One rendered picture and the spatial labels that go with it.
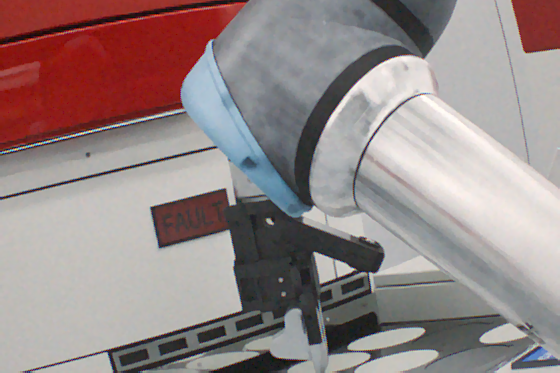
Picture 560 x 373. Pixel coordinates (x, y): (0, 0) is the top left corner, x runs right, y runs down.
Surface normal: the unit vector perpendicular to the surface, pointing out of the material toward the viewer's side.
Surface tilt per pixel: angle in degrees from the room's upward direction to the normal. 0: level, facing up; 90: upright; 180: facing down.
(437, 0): 111
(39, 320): 90
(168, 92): 90
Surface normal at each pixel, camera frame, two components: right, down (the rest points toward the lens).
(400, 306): -0.69, 0.17
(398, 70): 0.56, -0.22
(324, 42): -0.11, -0.65
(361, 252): -0.04, 0.11
